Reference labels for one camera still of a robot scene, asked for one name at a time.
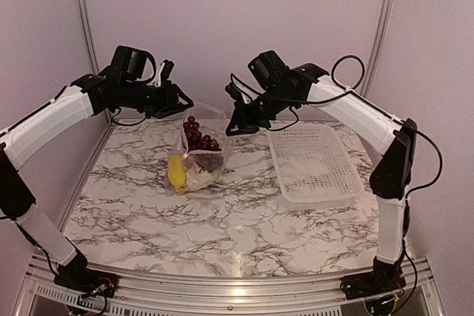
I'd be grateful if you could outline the purple grape bunch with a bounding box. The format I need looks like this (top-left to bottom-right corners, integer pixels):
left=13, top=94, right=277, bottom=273
left=183, top=115, right=224, bottom=166

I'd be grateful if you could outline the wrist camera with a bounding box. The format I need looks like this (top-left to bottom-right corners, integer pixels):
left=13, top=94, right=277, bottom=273
left=225, top=50, right=290, bottom=104
left=106, top=45, right=174, bottom=87

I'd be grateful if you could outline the right aluminium frame post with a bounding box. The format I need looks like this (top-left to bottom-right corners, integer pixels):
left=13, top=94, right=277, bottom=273
left=361, top=0, right=394, bottom=98

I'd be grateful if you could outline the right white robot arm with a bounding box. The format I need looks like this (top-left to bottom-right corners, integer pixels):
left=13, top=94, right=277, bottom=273
left=225, top=61, right=416, bottom=300

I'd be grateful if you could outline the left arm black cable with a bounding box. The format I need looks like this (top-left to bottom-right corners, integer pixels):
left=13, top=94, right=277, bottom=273
left=110, top=107, right=147, bottom=127

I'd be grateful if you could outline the front aluminium rail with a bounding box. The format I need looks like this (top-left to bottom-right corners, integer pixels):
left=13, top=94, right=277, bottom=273
left=7, top=255, right=447, bottom=315

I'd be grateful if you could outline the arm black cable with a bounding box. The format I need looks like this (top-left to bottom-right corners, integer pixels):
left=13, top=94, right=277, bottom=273
left=110, top=107, right=147, bottom=127
left=273, top=56, right=444, bottom=193

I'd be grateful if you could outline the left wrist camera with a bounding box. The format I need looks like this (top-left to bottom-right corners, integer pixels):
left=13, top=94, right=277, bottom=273
left=106, top=45, right=174, bottom=87

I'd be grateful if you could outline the white cauliflower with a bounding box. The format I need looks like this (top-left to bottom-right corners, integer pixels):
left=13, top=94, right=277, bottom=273
left=184, top=162, right=223, bottom=191

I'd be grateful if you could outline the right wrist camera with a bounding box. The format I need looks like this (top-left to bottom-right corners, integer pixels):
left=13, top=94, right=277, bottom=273
left=225, top=50, right=290, bottom=104

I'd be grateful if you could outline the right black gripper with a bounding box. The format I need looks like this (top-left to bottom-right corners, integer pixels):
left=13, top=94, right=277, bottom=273
left=226, top=86, right=297, bottom=135

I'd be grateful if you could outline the yellow lemon toy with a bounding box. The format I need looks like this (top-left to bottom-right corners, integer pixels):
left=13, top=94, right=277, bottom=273
left=167, top=155, right=187, bottom=189

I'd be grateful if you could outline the clear zip top bag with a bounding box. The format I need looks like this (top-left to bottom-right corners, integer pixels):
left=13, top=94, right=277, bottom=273
left=165, top=103, right=235, bottom=194

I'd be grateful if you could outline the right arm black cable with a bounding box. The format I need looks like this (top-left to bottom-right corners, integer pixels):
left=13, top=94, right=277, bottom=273
left=273, top=56, right=444, bottom=193

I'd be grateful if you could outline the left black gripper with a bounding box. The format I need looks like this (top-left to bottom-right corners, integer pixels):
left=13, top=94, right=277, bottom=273
left=120, top=78, right=193, bottom=118

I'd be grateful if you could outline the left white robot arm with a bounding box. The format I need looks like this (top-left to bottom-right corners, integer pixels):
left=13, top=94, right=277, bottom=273
left=1, top=74, right=193, bottom=291

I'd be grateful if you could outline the aluminium frame post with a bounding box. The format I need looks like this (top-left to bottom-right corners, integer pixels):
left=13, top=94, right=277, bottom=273
left=76, top=0, right=99, bottom=73
left=361, top=0, right=394, bottom=98

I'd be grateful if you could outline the left aluminium frame post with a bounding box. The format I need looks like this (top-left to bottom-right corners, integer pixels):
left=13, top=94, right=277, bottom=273
left=76, top=0, right=99, bottom=73

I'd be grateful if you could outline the white plastic basket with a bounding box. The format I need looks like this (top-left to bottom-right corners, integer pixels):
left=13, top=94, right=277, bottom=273
left=267, top=124, right=365, bottom=211

